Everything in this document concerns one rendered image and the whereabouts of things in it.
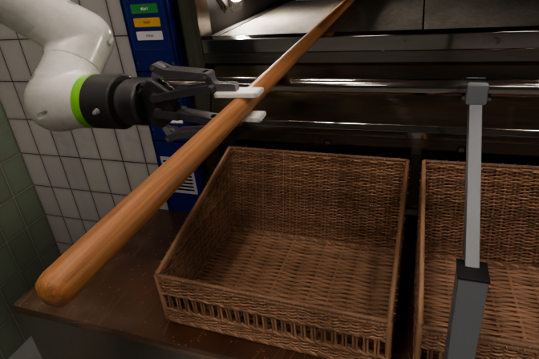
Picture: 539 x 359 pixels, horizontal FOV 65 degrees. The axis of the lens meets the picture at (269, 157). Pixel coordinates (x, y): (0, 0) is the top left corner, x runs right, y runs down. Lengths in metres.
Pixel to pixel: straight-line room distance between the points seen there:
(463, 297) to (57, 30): 0.78
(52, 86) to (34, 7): 0.13
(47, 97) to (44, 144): 1.08
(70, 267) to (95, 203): 1.50
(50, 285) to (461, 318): 0.58
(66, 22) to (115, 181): 0.97
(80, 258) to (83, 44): 0.53
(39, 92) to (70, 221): 1.28
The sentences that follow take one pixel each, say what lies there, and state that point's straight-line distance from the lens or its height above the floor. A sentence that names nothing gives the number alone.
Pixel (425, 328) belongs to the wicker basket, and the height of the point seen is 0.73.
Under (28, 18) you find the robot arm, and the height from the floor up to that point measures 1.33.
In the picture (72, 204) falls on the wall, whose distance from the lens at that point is 1.94.
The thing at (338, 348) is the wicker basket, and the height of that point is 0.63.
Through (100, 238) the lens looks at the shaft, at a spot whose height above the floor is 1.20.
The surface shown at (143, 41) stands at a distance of 1.35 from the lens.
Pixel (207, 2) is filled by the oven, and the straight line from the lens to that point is 1.34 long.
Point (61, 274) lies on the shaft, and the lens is 0.35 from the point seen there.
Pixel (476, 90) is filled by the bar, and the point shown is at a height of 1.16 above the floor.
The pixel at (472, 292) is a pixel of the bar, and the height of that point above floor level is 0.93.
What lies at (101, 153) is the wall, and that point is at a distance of 1.68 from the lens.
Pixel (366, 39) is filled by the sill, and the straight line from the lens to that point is 1.14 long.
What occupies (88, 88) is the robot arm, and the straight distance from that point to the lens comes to 0.74.
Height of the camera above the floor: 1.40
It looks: 26 degrees down
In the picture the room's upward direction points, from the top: 6 degrees counter-clockwise
